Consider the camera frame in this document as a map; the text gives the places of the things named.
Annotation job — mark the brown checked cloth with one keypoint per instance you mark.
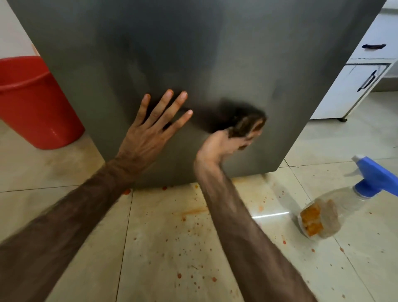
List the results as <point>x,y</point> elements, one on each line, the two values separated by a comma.
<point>245,124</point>

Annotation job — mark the person's right forearm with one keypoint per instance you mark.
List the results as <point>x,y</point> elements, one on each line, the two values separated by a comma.
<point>248,239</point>

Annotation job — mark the person's left hand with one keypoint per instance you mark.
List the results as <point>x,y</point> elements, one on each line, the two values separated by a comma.
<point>146,140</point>

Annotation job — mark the red plastic bucket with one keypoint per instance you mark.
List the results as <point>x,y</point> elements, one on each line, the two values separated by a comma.
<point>34,105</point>

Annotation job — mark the person's left forearm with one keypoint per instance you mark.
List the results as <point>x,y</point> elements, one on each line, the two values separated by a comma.
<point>59,236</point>

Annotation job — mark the spray bottle blue trigger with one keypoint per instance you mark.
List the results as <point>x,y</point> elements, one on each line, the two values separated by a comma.
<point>339,208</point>

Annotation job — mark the small white cabinet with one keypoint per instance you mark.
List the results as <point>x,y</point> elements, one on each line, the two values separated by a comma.
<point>357,81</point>

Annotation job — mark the plain silver refrigerator door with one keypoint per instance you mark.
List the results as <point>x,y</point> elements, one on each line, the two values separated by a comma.
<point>192,62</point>

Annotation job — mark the person's right hand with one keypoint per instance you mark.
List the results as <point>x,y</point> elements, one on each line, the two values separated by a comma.
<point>224,146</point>

